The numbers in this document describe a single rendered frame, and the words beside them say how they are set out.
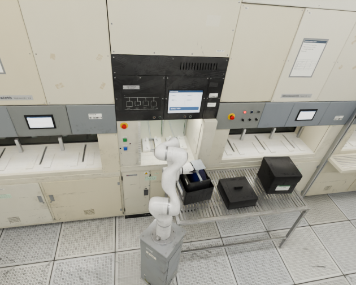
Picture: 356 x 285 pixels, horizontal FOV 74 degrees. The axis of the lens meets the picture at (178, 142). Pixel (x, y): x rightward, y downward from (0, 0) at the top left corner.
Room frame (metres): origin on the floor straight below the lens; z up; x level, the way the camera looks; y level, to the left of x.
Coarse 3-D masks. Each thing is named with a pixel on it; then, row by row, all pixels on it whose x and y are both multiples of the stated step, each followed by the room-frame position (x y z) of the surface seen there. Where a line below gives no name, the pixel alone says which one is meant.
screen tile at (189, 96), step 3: (186, 96) 1.77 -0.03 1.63; (189, 96) 1.77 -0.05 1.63; (192, 96) 1.78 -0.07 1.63; (195, 96) 1.79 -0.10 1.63; (198, 99) 1.80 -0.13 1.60; (186, 102) 1.77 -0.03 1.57; (189, 102) 1.78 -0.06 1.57; (192, 102) 1.78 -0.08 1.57; (195, 102) 1.79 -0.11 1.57; (198, 102) 1.80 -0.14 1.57; (186, 105) 1.77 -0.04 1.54; (189, 105) 1.78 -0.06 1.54
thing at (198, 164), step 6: (192, 162) 1.54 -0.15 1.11; (198, 162) 1.55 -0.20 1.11; (198, 168) 1.47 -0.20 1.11; (204, 168) 1.48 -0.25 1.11; (180, 174) 1.57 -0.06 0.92; (186, 174) 1.59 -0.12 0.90; (198, 174) 1.48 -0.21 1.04; (186, 180) 1.44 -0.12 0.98; (204, 180) 1.43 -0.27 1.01; (210, 180) 1.46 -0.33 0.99; (186, 186) 1.42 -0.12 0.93; (192, 186) 1.39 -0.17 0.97; (198, 186) 1.42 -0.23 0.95; (204, 186) 1.44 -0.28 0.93
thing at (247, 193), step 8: (240, 176) 1.69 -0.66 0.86; (224, 184) 1.56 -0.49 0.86; (232, 184) 1.57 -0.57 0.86; (240, 184) 1.58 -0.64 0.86; (248, 184) 1.59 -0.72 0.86; (224, 192) 1.47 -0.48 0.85; (232, 192) 1.47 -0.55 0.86; (240, 192) 1.48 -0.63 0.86; (248, 192) 1.49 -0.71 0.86; (224, 200) 1.43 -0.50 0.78; (232, 200) 1.38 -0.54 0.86; (240, 200) 1.39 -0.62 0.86; (248, 200) 1.40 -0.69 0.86; (256, 200) 1.43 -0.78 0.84; (232, 208) 1.36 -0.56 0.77
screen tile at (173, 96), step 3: (171, 96) 1.73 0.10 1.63; (174, 96) 1.74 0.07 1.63; (177, 96) 1.75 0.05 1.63; (180, 96) 1.75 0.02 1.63; (183, 99) 1.76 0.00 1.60; (171, 102) 1.74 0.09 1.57; (174, 102) 1.74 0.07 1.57; (177, 102) 1.75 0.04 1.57; (180, 102) 1.76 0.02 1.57; (183, 102) 1.76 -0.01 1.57; (171, 105) 1.74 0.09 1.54; (174, 105) 1.74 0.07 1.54; (177, 105) 1.75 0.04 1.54; (180, 105) 1.76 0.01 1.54; (183, 105) 1.76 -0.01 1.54
